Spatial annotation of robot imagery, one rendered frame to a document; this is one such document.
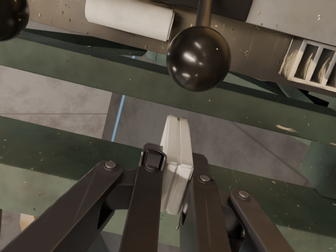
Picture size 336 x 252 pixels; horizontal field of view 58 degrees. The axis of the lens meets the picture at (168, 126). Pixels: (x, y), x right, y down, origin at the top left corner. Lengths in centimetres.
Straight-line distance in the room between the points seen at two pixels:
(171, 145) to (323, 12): 19
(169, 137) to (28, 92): 315
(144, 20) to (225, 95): 15
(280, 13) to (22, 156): 30
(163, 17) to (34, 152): 21
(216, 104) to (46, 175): 22
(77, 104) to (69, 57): 310
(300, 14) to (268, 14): 3
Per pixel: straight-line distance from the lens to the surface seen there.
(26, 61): 42
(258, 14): 29
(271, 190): 43
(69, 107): 348
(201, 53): 16
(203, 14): 21
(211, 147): 223
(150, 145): 18
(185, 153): 16
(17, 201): 38
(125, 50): 130
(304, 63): 34
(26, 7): 20
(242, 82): 99
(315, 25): 31
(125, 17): 29
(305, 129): 43
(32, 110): 340
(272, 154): 190
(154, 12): 29
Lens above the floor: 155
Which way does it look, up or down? 36 degrees down
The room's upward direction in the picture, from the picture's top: 92 degrees counter-clockwise
